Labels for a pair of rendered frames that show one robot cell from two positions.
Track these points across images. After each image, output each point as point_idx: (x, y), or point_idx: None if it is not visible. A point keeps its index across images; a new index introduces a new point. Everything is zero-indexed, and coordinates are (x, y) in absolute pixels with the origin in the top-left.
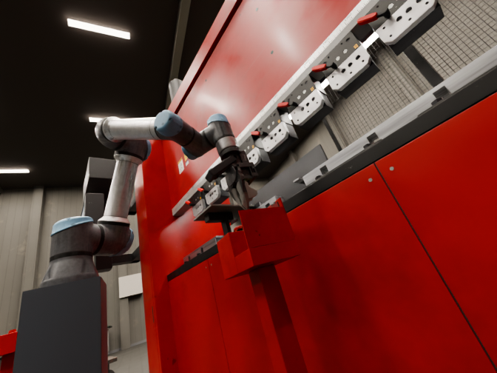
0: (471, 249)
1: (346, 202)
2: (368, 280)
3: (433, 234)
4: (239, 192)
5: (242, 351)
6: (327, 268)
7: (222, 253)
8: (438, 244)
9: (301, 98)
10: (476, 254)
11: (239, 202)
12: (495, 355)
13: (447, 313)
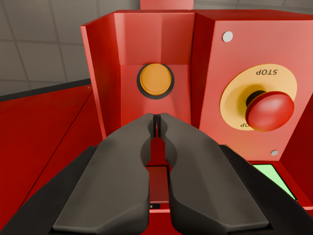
0: (29, 154)
1: None
2: None
3: (35, 165)
4: (136, 155)
5: None
6: (153, 145)
7: (276, 14)
8: (40, 158)
9: None
10: (30, 151)
11: (175, 127)
12: (75, 113)
13: (78, 124)
